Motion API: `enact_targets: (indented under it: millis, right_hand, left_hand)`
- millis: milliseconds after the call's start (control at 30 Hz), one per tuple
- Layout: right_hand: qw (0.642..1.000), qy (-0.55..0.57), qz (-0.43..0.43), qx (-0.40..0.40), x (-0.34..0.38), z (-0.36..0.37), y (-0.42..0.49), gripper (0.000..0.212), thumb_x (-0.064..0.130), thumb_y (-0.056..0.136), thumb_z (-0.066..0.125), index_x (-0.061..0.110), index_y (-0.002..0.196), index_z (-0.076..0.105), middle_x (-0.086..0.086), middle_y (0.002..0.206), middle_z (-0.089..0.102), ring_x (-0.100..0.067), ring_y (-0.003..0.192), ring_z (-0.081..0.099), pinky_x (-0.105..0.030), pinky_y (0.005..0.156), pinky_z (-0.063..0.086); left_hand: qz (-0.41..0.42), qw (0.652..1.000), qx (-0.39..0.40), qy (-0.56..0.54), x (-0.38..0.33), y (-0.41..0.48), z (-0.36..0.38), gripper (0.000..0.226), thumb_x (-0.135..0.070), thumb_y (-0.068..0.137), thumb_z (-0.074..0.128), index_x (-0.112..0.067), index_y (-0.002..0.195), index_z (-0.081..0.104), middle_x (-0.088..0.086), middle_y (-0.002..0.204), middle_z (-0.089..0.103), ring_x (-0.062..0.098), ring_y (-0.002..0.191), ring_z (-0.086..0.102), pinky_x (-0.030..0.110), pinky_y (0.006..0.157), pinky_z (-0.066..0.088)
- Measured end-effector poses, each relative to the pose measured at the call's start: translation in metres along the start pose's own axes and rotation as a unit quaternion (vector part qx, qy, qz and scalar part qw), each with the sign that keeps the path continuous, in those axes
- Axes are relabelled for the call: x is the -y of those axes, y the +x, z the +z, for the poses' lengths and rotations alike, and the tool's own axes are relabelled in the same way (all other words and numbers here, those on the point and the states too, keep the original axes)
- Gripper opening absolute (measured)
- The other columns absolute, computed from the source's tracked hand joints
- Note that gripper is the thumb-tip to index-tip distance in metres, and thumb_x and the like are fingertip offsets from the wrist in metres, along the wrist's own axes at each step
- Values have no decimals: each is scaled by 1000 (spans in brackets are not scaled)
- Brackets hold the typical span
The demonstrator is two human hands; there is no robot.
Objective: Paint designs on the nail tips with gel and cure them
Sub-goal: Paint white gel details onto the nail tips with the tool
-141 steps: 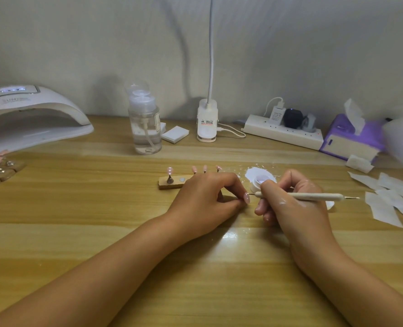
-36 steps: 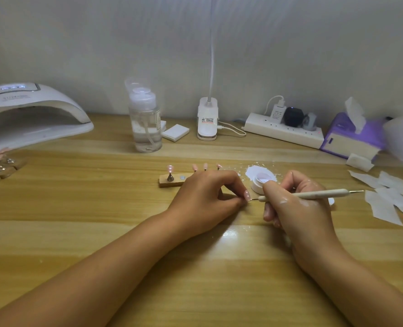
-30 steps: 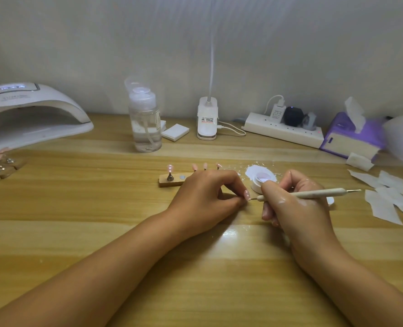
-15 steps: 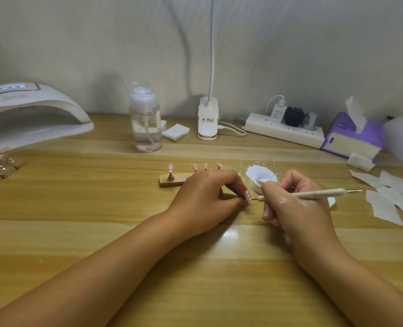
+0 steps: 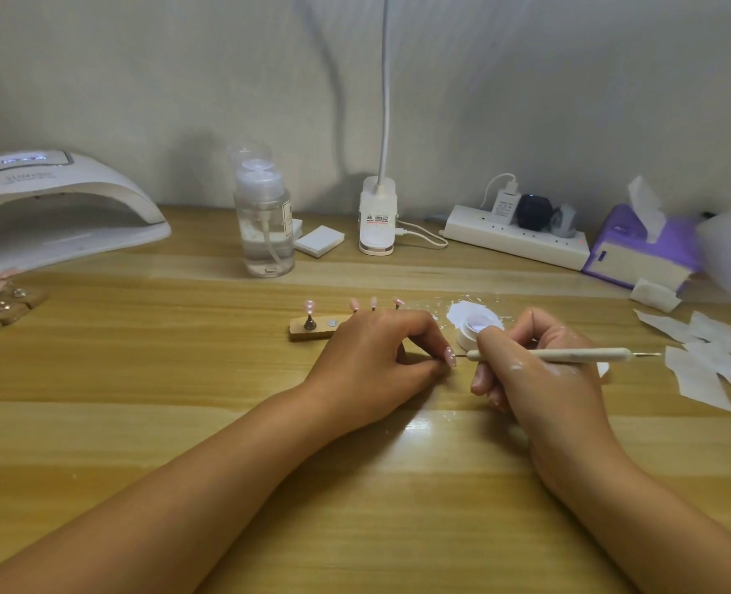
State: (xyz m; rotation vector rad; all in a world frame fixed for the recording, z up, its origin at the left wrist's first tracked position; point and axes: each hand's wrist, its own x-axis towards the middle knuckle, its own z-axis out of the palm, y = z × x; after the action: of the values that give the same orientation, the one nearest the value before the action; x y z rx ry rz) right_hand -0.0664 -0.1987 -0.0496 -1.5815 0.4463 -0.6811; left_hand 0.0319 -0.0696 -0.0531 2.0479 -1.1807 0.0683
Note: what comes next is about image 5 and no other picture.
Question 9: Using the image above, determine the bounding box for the white dotting pen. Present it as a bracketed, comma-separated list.
[454, 347, 662, 364]

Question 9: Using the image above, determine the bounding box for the white gel jar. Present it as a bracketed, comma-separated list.
[447, 301, 506, 354]

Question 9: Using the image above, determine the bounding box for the white charger plug with cable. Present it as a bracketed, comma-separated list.
[481, 173, 521, 225]

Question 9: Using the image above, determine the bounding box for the clear pump bottle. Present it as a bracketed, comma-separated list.
[228, 142, 296, 279]

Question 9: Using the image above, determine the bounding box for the black plug adapter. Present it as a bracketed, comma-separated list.
[515, 193, 555, 232]

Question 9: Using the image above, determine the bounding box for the white nail curing lamp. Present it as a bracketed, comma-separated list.
[0, 149, 172, 274]

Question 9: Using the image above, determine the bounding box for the white lamp cable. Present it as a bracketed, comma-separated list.
[394, 219, 449, 250]

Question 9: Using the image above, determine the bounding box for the white gooseneck desk lamp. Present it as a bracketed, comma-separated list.
[358, 0, 400, 257]

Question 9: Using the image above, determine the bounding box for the person's left hand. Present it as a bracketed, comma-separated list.
[300, 309, 459, 432]

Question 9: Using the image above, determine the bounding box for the white power strip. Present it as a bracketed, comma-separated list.
[438, 205, 591, 272]

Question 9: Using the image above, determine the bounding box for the grey plug adapter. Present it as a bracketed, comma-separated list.
[551, 204, 580, 237]

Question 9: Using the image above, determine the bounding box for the purple tissue box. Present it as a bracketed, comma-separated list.
[582, 204, 701, 292]

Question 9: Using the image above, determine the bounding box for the person's right hand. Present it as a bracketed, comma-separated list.
[467, 308, 627, 489]

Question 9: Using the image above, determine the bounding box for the person's right forearm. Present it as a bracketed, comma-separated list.
[543, 448, 731, 594]

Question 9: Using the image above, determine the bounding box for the small white flat box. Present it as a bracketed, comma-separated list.
[294, 225, 346, 259]

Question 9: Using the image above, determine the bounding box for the white tissue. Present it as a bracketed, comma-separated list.
[626, 176, 668, 244]

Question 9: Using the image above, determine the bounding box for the person's left forearm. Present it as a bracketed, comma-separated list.
[0, 383, 341, 594]

